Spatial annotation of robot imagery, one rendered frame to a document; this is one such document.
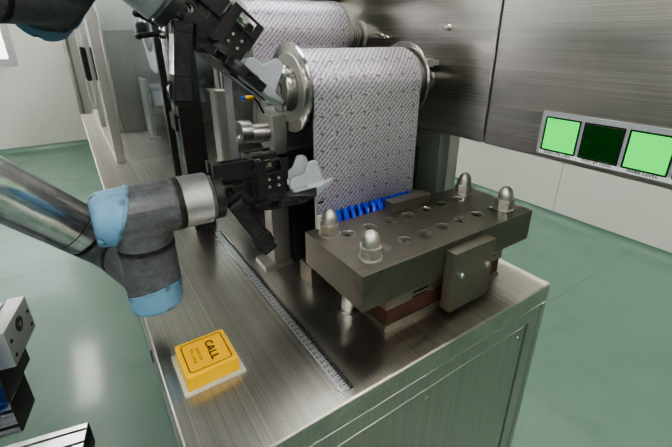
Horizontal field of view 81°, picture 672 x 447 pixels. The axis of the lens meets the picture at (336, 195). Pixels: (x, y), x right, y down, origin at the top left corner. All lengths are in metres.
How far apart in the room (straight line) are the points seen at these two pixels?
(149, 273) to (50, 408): 1.48
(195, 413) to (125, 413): 1.31
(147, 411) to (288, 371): 1.30
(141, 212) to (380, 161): 0.42
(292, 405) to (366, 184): 0.40
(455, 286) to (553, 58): 0.39
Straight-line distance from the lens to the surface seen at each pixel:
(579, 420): 1.92
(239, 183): 0.61
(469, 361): 0.75
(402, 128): 0.77
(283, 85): 0.66
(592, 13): 0.71
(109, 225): 0.56
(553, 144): 0.73
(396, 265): 0.58
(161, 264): 0.60
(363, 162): 0.73
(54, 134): 6.23
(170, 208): 0.56
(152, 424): 1.81
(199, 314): 0.72
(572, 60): 0.72
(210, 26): 0.61
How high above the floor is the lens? 1.33
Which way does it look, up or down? 22 degrees down
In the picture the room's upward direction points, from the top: straight up
